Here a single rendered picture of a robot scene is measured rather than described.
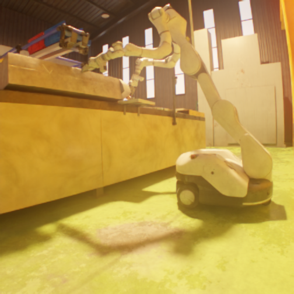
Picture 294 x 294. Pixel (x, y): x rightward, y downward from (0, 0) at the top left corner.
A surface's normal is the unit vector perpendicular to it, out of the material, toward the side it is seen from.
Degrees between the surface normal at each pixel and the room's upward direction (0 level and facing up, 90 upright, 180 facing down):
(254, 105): 90
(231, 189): 90
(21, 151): 90
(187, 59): 90
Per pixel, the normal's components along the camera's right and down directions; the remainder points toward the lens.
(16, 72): 0.79, -0.17
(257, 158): -0.55, 0.05
